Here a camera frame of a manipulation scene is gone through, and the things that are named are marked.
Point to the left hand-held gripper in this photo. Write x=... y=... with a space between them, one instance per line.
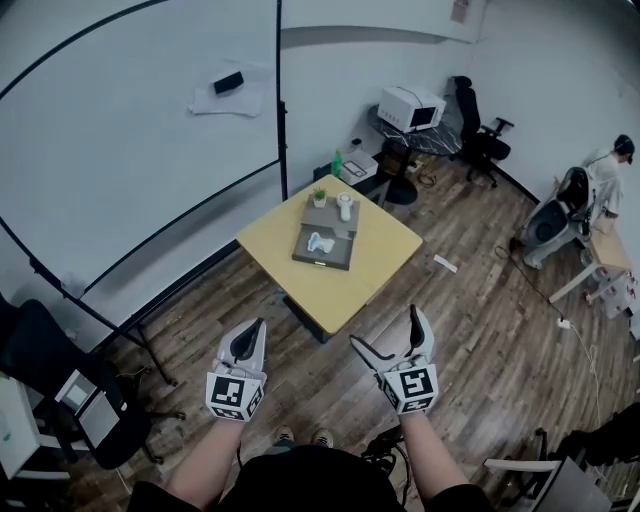
x=227 y=392

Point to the white frame chair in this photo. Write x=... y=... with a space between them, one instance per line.
x=565 y=485

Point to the white paper strip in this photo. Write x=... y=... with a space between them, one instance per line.
x=445 y=263

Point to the white handheld fan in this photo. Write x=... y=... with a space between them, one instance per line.
x=345 y=207

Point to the person's right forearm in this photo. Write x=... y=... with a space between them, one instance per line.
x=427 y=460

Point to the small green potted plant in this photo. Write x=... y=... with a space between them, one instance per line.
x=319 y=197

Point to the black camera rig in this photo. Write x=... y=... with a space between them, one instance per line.
x=382 y=452

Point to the person's shoe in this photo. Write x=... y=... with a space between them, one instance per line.
x=285 y=435
x=323 y=437

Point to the white microwave oven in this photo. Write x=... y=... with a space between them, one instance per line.
x=400 y=102

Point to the grey tray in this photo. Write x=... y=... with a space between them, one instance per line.
x=327 y=217

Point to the person's left shoe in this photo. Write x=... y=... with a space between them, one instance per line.
x=285 y=435

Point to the white power adapter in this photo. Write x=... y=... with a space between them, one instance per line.
x=564 y=324

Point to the person's black shirt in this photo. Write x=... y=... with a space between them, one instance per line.
x=310 y=480

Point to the black office chair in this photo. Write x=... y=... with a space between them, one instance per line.
x=472 y=130

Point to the black board eraser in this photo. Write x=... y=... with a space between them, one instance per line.
x=228 y=83

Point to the white rectangular container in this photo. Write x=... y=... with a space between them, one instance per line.
x=357 y=167

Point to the white red patterned bag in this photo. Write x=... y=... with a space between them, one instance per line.
x=615 y=295

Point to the round black marble table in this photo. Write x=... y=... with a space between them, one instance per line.
x=430 y=140

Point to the person's right shoe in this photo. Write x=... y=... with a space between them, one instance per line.
x=323 y=437

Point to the low black cabinet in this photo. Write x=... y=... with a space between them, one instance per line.
x=377 y=185

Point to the light blue white small object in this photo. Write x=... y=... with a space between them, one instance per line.
x=320 y=242

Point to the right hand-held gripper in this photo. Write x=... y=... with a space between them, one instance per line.
x=415 y=385

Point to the black swivel chair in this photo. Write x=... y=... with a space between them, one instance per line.
x=40 y=345

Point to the grey white machine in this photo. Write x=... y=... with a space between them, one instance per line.
x=550 y=225

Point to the person's left forearm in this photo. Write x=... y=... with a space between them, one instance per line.
x=210 y=460

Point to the large whiteboard on black stand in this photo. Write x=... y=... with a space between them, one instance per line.
x=100 y=165

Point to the yellow square table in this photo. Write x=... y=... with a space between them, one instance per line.
x=320 y=295

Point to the green plastic bottle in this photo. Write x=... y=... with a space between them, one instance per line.
x=337 y=164

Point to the grey flat device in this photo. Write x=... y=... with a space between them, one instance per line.
x=95 y=415

